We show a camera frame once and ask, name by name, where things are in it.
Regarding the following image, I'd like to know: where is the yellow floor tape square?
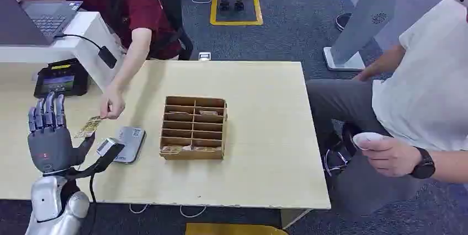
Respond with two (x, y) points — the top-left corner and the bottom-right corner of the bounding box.
(210, 0), (264, 26)

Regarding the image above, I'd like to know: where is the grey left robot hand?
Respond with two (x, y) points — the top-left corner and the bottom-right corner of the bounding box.
(27, 92), (96, 175)

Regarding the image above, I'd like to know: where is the grey pillar stand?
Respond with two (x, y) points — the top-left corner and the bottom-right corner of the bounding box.
(323, 0), (403, 71)

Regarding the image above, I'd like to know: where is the dark laptop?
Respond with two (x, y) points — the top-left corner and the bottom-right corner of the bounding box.
(0, 0), (84, 47)

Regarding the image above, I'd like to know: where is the white handheld controller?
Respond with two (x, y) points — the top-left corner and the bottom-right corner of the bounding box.
(352, 132), (385, 151)

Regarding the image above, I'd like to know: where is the black office chair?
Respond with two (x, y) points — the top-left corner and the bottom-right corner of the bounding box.
(140, 0), (194, 61)

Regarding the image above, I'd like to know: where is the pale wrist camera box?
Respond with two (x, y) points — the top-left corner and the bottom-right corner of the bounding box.
(95, 137), (125, 164)

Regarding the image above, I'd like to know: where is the black power adapter cable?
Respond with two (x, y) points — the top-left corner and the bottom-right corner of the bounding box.
(55, 33), (118, 70)

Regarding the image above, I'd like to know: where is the person in red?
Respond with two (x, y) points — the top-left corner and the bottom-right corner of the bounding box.
(9, 0), (183, 120)

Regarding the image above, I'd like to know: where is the person's hand with controller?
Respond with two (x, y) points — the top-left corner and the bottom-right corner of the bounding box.
(356, 136), (422, 178)

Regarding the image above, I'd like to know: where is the person's hand holding card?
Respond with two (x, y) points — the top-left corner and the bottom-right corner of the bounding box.
(99, 84), (126, 120)

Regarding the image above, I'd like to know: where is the black wristwatch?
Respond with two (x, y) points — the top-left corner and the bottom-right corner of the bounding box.
(409, 146), (436, 180)

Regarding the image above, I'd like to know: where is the person in white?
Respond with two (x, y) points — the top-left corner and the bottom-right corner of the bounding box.
(306, 0), (468, 216)

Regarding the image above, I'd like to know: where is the gold patterned card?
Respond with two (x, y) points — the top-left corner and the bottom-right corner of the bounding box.
(73, 116), (103, 140)

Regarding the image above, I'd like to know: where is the grey card reader device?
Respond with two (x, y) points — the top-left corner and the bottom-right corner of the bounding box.
(113, 126), (147, 164)

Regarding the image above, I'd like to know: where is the yellow stool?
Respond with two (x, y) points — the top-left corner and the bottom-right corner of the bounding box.
(185, 223), (290, 235)

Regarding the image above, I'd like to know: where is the black payment terminal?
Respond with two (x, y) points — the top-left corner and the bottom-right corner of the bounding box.
(33, 58), (89, 99)

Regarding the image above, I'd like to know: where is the wooden divided card box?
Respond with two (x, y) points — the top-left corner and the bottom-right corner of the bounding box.
(159, 96), (228, 161)

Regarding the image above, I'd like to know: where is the black shoe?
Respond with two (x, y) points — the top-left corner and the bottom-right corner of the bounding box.
(335, 12), (353, 33)

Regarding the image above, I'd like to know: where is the white raised desk shelf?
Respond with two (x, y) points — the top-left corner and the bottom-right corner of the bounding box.
(0, 11), (126, 92)

